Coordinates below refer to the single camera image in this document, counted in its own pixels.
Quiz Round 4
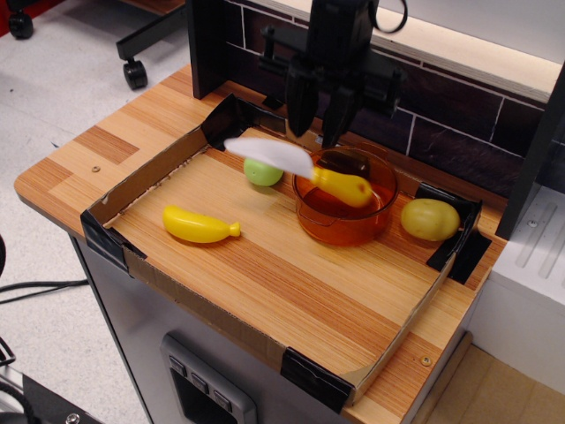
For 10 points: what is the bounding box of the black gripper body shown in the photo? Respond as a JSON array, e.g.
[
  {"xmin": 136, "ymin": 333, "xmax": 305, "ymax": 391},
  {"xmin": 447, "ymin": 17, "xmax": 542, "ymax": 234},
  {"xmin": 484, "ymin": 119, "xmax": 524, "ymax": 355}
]
[{"xmin": 260, "ymin": 1, "xmax": 406, "ymax": 116}]

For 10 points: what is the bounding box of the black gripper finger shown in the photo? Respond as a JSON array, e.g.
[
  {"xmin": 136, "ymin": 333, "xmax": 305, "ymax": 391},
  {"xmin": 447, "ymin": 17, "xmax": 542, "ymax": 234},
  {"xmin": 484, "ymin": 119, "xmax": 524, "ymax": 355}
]
[
  {"xmin": 285, "ymin": 65, "xmax": 324, "ymax": 137},
  {"xmin": 322, "ymin": 86, "xmax": 363, "ymax": 148}
]

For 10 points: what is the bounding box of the toy knife yellow handle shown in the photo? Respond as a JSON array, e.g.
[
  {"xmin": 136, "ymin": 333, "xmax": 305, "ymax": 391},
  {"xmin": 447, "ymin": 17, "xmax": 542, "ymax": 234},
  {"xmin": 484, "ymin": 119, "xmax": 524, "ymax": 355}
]
[{"xmin": 223, "ymin": 136, "xmax": 374, "ymax": 209}]

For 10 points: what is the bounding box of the orange transparent plastic pot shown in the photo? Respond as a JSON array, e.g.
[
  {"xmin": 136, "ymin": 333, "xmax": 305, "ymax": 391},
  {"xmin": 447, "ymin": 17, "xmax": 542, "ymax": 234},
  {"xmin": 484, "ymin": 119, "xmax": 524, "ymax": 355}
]
[{"xmin": 292, "ymin": 143, "xmax": 399, "ymax": 246}]

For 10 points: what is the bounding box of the green toy apple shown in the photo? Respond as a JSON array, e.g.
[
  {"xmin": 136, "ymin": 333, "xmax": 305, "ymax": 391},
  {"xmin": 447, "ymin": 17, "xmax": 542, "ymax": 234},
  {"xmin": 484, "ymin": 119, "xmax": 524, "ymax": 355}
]
[{"xmin": 244, "ymin": 158, "xmax": 283, "ymax": 186}]

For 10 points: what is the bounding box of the yellow-green toy potato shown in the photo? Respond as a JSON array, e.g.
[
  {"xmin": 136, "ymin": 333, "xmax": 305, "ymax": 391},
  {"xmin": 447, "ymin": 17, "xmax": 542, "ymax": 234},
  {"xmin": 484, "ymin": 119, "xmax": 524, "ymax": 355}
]
[{"xmin": 401, "ymin": 199, "xmax": 461, "ymax": 241}]

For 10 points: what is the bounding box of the yellow toy banana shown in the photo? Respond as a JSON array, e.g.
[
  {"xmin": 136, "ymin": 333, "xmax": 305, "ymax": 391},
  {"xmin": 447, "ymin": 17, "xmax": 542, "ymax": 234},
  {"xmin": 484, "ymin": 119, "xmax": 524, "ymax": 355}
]
[{"xmin": 162, "ymin": 205, "xmax": 241, "ymax": 244}]

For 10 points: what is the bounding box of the light wooden shelf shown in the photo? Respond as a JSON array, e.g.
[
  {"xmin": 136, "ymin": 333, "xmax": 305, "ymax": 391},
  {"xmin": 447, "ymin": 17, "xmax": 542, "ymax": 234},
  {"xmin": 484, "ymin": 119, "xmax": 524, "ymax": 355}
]
[{"xmin": 237, "ymin": 0, "xmax": 564, "ymax": 105}]

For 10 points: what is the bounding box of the black chair base with casters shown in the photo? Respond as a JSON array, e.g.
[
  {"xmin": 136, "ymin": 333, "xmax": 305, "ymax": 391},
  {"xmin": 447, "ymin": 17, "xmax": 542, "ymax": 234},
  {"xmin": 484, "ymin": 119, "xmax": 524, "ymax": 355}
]
[{"xmin": 1, "ymin": 0, "xmax": 186, "ymax": 90}]

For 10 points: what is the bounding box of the grey oven control panel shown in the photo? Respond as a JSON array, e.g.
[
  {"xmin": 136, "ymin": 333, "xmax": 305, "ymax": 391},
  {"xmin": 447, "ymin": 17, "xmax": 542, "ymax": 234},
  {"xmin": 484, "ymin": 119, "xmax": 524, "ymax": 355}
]
[{"xmin": 161, "ymin": 335, "xmax": 258, "ymax": 424}]

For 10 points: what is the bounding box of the black vertical post left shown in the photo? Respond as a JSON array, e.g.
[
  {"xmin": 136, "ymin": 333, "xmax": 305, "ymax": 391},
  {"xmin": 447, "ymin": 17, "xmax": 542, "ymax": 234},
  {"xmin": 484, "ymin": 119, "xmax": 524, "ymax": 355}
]
[{"xmin": 185, "ymin": 0, "xmax": 228, "ymax": 99}]

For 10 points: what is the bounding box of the black vertical post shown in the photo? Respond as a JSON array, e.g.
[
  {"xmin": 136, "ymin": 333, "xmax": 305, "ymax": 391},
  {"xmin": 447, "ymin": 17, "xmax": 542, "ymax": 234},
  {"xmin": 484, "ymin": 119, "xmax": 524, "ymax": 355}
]
[
  {"xmin": 495, "ymin": 65, "xmax": 564, "ymax": 240},
  {"xmin": 185, "ymin": 0, "xmax": 228, "ymax": 99}
]

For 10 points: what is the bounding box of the black vertical post right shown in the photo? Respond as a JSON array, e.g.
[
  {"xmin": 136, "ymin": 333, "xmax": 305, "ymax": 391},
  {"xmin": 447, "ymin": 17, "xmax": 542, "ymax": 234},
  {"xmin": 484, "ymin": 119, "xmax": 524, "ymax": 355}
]
[{"xmin": 495, "ymin": 65, "xmax": 564, "ymax": 240}]

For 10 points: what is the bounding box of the black floor cable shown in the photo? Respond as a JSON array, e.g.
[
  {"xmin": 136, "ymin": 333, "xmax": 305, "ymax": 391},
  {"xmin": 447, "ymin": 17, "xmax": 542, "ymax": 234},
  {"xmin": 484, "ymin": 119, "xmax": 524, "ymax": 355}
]
[{"xmin": 0, "ymin": 278, "xmax": 89, "ymax": 305}]

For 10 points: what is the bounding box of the metal frame with screw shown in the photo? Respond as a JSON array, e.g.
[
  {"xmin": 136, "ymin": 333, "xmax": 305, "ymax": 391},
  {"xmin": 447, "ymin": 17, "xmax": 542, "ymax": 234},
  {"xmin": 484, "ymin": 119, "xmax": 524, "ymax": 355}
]
[{"xmin": 1, "ymin": 339, "xmax": 101, "ymax": 424}]

